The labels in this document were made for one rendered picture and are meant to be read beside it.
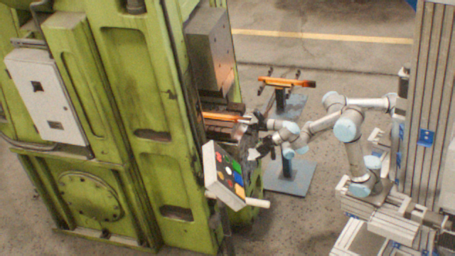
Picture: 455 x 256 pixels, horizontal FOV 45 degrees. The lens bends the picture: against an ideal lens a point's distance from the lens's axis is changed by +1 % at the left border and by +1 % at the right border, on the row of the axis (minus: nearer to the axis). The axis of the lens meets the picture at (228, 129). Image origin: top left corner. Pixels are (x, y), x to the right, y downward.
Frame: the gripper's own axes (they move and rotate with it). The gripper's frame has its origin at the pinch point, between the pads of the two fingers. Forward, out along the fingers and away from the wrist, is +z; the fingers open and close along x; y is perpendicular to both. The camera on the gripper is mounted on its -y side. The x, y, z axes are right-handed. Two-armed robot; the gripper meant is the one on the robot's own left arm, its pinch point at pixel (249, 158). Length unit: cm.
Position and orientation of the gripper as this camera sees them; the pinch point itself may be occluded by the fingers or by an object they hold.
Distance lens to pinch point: 325.9
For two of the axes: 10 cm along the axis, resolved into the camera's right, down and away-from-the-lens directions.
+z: -7.9, 5.1, 3.5
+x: 0.9, 6.5, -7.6
